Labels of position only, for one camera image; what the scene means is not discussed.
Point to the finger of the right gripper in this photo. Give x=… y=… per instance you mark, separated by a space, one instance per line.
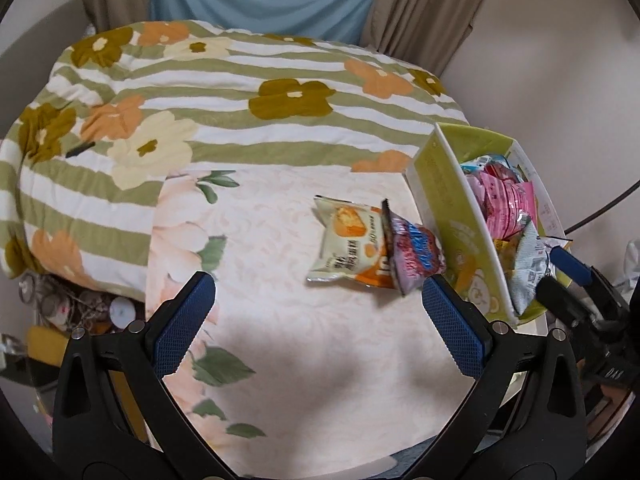
x=598 y=288
x=562 y=303

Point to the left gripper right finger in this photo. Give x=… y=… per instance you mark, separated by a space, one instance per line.
x=483 y=351

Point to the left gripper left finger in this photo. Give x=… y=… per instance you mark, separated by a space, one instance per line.
x=157 y=351

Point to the silver snack bag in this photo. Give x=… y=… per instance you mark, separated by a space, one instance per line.
x=531 y=263

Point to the pink snack bag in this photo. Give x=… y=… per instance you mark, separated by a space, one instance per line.
x=507 y=201

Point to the green cardboard box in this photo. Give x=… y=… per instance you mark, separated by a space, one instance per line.
x=447 y=207

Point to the red blue snack bag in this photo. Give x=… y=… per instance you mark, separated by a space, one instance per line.
x=413 y=251

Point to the cream bread snack bag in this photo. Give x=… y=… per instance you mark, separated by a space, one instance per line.
x=353 y=244

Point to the green striped floral blanket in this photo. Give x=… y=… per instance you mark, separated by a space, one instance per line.
x=106 y=175

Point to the beige curtain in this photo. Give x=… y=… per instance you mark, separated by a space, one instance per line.
x=426 y=33

